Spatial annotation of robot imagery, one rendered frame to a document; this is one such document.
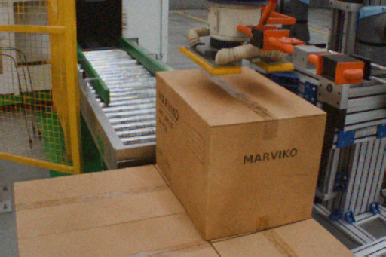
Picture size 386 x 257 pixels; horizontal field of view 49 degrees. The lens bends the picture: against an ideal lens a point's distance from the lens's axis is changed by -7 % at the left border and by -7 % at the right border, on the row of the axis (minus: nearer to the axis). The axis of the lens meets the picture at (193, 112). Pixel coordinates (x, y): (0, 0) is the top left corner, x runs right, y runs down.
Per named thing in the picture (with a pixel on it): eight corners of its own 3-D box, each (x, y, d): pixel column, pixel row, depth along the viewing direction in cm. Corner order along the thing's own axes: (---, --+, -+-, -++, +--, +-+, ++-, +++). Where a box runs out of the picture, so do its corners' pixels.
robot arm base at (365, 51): (369, 59, 174) (371, 35, 171) (396, 68, 161) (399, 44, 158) (342, 61, 168) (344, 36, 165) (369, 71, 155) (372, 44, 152)
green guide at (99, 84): (62, 50, 395) (62, 40, 392) (74, 49, 399) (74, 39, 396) (93, 105, 257) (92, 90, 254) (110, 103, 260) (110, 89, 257)
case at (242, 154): (155, 162, 194) (155, 71, 180) (240, 151, 207) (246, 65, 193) (205, 241, 141) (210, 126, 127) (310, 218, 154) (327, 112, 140)
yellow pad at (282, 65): (226, 49, 174) (226, 36, 172) (249, 48, 177) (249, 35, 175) (268, 72, 144) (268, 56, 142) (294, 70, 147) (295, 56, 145)
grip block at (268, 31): (248, 44, 134) (249, 25, 132) (277, 44, 137) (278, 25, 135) (261, 50, 126) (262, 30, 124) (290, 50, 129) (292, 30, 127)
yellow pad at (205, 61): (179, 51, 168) (179, 38, 166) (204, 50, 171) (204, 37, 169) (212, 75, 138) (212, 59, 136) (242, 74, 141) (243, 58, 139)
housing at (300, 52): (290, 62, 115) (292, 45, 113) (312, 61, 117) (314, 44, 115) (304, 69, 108) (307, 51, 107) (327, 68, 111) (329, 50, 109)
